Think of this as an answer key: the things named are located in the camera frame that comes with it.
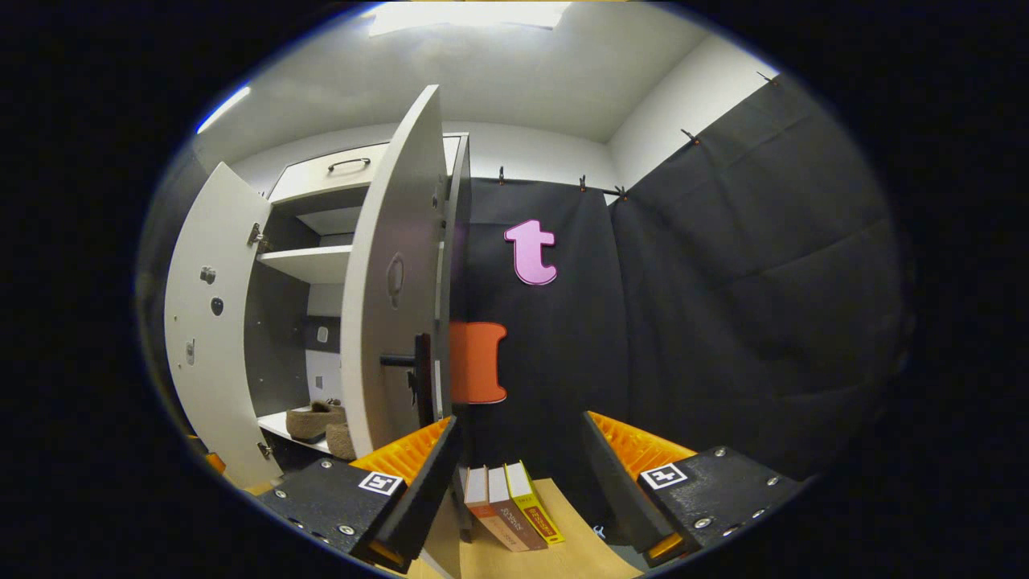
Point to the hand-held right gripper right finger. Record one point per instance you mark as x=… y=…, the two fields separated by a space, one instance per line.
x=619 y=490

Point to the large ceiling light panel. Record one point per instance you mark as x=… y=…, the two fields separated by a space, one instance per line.
x=466 y=14

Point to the orange and white book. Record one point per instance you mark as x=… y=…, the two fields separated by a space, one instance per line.
x=478 y=486

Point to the yellow book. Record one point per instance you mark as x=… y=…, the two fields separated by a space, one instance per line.
x=539 y=511

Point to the black backdrop cloth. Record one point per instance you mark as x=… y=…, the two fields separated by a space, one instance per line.
x=764 y=281
x=563 y=362

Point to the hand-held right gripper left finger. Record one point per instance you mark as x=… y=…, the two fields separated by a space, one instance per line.
x=418 y=482

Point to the brown fuzzy shoe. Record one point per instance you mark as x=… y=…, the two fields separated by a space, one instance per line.
x=309 y=422
x=342 y=441

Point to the white shoe cabinet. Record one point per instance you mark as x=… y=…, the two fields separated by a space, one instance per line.
x=309 y=261

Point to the brown book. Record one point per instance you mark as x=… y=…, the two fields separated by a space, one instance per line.
x=522 y=527

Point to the white cabinet door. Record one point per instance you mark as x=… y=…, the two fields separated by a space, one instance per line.
x=217 y=370
x=378 y=281

